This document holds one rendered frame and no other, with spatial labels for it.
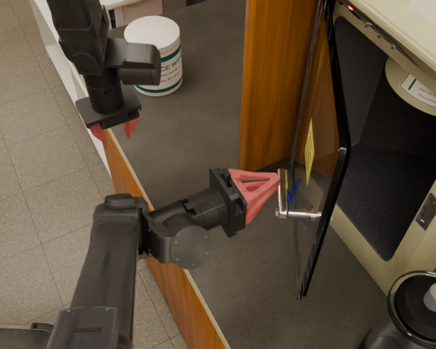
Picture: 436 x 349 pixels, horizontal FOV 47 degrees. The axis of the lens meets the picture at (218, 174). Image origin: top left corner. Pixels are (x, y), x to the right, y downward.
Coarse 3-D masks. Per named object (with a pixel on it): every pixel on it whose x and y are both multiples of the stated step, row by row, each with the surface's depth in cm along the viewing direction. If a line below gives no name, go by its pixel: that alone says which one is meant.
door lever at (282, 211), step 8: (280, 168) 77; (280, 176) 76; (280, 184) 75; (280, 192) 74; (280, 200) 73; (288, 200) 73; (280, 208) 72; (288, 208) 72; (312, 208) 71; (280, 216) 72; (288, 216) 72; (296, 216) 72; (304, 216) 72; (312, 216) 71
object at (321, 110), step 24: (312, 72) 79; (336, 72) 62; (312, 96) 78; (336, 96) 60; (312, 120) 77; (336, 120) 57; (336, 144) 56; (312, 168) 74; (336, 168) 57; (312, 192) 73; (312, 240) 70
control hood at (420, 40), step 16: (352, 0) 52; (368, 0) 51; (384, 0) 51; (400, 0) 51; (368, 16) 51; (384, 16) 49; (400, 16) 49; (416, 16) 49; (384, 32) 53; (400, 32) 48; (416, 32) 48; (432, 32) 48; (416, 48) 47; (432, 48) 46; (432, 64) 46
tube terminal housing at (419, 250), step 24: (360, 24) 70; (384, 48) 68; (408, 72) 65; (432, 192) 70; (336, 216) 98; (360, 240) 93; (408, 240) 79; (432, 240) 78; (384, 264) 88; (408, 264) 82; (432, 264) 90; (384, 288) 91
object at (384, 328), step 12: (408, 276) 70; (396, 288) 68; (384, 312) 72; (396, 312) 66; (384, 324) 72; (372, 336) 77; (384, 336) 72; (396, 336) 69; (420, 336) 64; (372, 348) 77; (384, 348) 73; (396, 348) 70; (408, 348) 68; (420, 348) 67
